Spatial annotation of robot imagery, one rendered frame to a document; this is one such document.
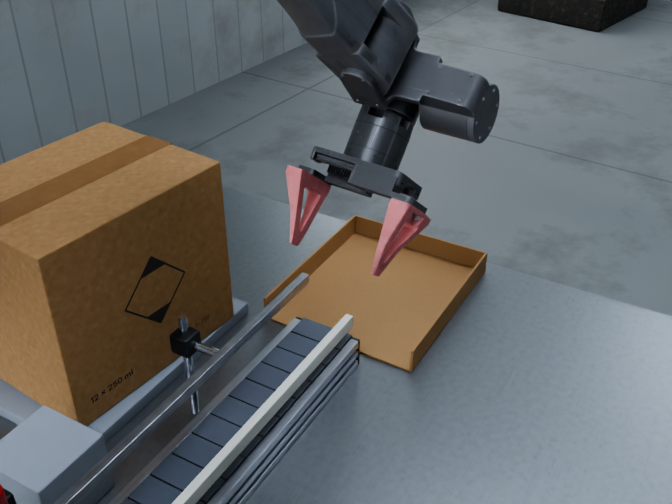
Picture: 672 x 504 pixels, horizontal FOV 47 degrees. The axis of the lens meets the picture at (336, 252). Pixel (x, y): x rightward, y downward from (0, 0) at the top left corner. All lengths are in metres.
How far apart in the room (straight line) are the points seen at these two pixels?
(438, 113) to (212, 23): 3.73
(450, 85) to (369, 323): 0.58
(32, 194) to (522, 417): 0.71
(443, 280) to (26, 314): 0.68
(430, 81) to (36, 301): 0.53
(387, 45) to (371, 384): 0.57
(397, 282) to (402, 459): 0.39
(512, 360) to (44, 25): 2.90
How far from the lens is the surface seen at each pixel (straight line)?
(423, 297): 1.29
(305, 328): 1.15
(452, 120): 0.74
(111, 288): 1.01
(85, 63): 3.88
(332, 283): 1.32
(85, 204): 1.02
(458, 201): 3.30
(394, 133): 0.76
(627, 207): 3.43
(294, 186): 0.78
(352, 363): 1.15
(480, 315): 1.27
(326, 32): 0.68
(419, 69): 0.75
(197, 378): 0.96
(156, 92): 4.21
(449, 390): 1.13
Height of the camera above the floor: 1.60
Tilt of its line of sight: 33 degrees down
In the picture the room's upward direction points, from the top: straight up
